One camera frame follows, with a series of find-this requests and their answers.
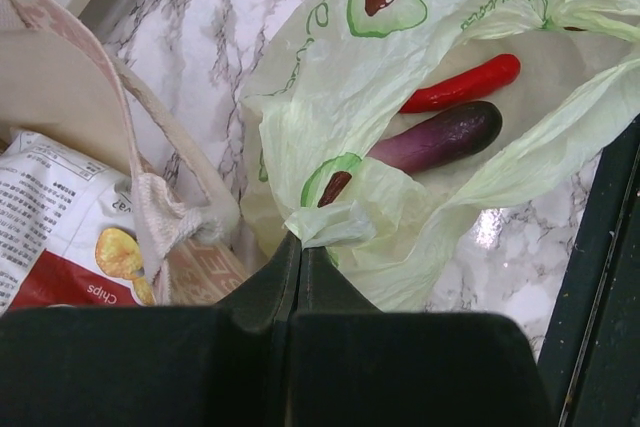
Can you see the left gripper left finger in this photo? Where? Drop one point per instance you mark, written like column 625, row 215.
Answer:
column 221, row 365

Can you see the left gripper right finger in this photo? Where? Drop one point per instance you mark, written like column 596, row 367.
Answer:
column 353, row 365

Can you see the green plastic grocery bag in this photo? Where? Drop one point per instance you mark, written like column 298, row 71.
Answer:
column 335, row 74

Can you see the red chili pepper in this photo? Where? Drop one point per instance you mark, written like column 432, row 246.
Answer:
column 473, row 84

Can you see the white chips packet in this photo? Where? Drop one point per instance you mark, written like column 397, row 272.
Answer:
column 67, row 229

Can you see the purple eggplant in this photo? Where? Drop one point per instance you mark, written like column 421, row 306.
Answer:
column 449, row 136

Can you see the brown paper bag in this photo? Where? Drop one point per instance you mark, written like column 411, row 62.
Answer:
column 57, row 79

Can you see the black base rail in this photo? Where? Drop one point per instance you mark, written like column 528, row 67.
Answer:
column 589, row 360

